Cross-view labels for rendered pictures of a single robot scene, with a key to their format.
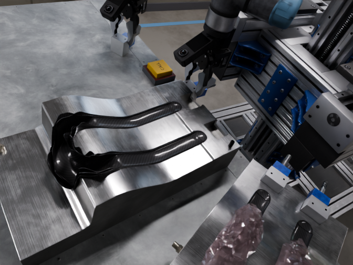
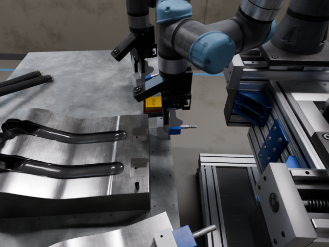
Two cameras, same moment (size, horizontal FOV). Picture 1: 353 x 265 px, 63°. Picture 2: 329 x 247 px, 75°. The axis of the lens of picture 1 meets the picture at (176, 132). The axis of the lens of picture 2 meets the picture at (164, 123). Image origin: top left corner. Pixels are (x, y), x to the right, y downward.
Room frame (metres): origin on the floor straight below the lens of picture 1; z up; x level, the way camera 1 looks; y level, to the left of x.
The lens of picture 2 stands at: (0.34, -0.35, 1.34)
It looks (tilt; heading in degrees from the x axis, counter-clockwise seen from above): 45 degrees down; 45
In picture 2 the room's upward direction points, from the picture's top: straight up
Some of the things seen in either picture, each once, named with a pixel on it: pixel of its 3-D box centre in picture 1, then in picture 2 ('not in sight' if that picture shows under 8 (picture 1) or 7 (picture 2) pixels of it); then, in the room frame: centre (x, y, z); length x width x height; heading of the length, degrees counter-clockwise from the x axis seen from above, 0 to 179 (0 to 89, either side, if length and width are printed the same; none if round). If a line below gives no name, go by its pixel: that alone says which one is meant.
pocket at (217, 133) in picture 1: (214, 133); (140, 170); (0.51, -0.09, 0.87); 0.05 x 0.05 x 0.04; 49
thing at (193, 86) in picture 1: (199, 88); (176, 127); (0.72, -0.02, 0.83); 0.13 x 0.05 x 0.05; 138
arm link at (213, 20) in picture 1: (220, 18); (172, 60); (0.71, -0.01, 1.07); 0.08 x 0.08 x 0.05
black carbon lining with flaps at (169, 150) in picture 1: (133, 134); (53, 148); (0.38, 0.09, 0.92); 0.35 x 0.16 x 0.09; 139
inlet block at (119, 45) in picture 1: (128, 39); (148, 77); (0.85, 0.26, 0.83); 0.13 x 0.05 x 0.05; 166
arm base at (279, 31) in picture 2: not in sight; (302, 27); (1.10, -0.17, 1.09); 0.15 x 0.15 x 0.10
